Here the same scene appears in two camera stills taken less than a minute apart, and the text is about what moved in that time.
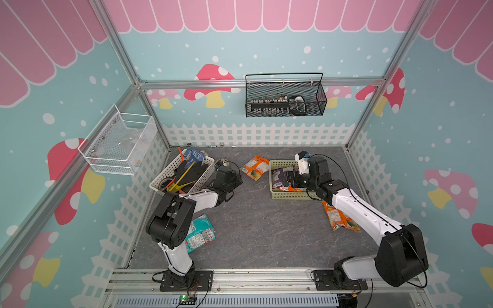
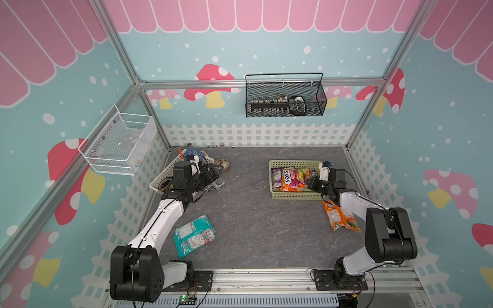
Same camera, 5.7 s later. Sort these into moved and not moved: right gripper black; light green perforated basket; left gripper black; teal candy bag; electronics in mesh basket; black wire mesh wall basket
Moved: left gripper black; right gripper black
Not moved: light green perforated basket; teal candy bag; electronics in mesh basket; black wire mesh wall basket
